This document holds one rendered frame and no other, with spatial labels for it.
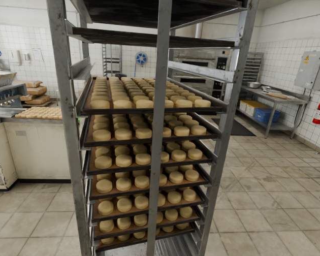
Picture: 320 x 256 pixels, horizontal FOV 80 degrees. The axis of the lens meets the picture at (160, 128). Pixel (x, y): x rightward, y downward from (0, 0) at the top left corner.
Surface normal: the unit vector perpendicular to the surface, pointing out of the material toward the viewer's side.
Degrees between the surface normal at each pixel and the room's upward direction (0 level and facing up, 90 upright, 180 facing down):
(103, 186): 0
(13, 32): 90
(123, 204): 0
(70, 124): 90
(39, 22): 90
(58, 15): 90
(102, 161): 0
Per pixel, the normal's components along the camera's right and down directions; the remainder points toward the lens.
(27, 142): 0.06, 0.37
